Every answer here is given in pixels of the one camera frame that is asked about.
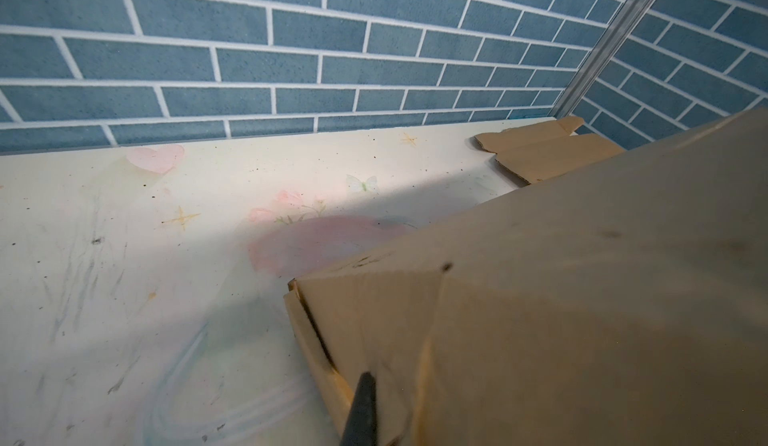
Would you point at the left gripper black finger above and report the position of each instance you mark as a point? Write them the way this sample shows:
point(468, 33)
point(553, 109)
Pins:
point(361, 425)

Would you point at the flat brown cardboard box stack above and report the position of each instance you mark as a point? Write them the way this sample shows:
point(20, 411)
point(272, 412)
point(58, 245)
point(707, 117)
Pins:
point(546, 149)

